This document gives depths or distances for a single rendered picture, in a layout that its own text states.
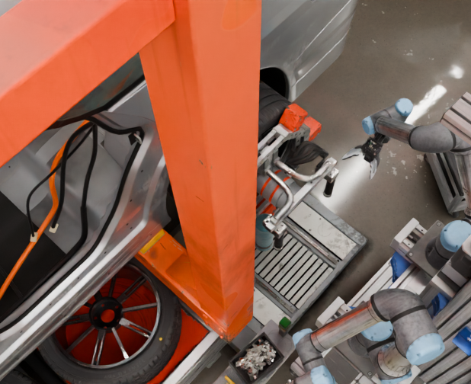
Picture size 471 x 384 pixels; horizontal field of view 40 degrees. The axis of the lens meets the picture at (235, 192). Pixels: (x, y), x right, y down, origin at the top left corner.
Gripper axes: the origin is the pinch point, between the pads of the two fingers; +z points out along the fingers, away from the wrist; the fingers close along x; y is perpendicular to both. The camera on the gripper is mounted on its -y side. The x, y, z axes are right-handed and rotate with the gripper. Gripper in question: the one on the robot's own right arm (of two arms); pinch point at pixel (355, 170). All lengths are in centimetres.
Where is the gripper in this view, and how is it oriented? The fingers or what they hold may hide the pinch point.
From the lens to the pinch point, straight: 286.0
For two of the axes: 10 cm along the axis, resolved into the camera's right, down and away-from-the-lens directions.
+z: -6.3, 7.3, -2.7
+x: 7.8, 5.8, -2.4
